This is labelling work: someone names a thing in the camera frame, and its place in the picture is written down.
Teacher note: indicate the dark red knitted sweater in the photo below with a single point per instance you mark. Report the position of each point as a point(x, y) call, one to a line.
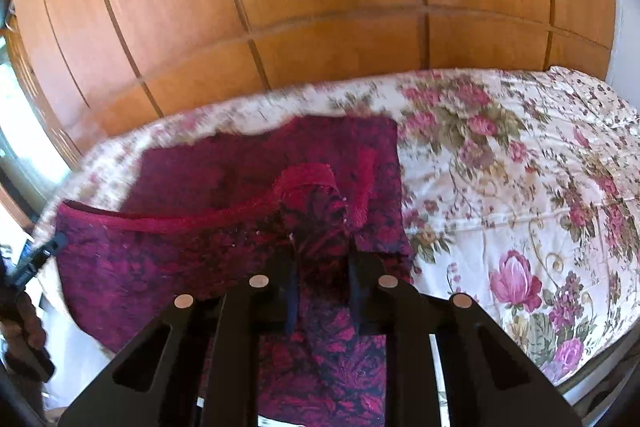
point(225, 217)

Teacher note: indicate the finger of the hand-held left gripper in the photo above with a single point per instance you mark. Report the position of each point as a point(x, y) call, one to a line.
point(42, 252)

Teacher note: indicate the wooden wardrobe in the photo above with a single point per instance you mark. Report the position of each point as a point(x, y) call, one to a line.
point(300, 2)

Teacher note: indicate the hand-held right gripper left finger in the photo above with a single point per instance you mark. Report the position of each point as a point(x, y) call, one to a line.
point(291, 302)

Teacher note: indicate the bed frame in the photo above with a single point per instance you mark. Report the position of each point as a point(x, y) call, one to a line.
point(600, 399)

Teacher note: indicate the floral bed cover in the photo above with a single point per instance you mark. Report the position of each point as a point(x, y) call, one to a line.
point(525, 187)

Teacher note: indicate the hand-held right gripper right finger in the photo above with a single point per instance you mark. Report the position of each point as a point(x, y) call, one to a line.
point(356, 292)

